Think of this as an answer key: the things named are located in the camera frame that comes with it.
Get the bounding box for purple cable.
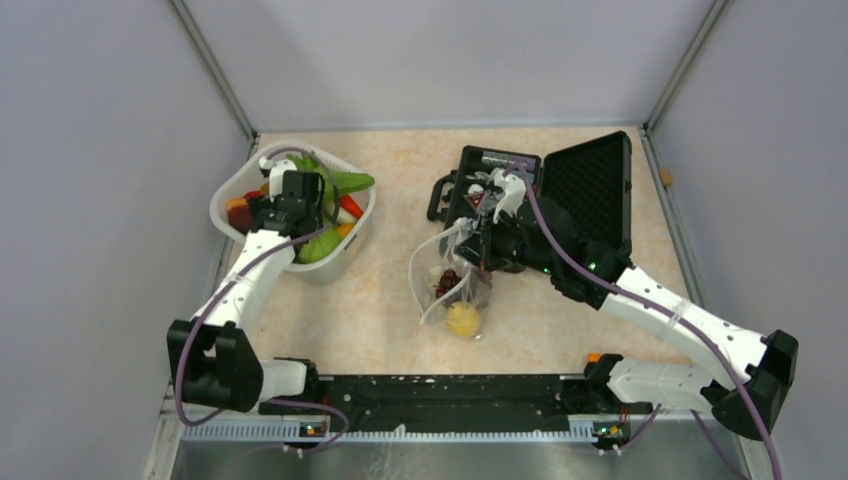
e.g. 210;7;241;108
503;161;786;480
173;146;351;458

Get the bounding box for clear zip top bag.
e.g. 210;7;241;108
408;218;492;340

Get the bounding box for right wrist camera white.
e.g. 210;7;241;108
491;169;527;224

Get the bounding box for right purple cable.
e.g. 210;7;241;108
503;161;786;480

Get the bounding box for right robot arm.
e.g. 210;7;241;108
453;199;799;441

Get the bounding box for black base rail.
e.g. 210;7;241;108
258;373;657;439

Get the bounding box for green cabbage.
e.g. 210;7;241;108
297;228;344;264

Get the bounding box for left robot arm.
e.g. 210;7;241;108
166;170;326;414

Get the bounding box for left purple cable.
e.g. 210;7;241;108
173;146;351;458

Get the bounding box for orange carrot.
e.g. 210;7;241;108
340;195;364;220

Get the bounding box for poker chips in case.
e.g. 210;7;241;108
454;146;542;215

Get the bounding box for papaya slice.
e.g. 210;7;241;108
225;197;254;235

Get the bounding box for black carrying case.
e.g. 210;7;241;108
427;131;632;256

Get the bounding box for yellow lemon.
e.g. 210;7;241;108
445;301;482;338

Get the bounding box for green lettuce leaf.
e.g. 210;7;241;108
287;154;375;201

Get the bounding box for dark red grape bunch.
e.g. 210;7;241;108
433;269;471;303

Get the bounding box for white plastic basket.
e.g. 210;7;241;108
209;139;377;285

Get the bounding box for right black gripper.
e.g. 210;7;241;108
455;206;556;275

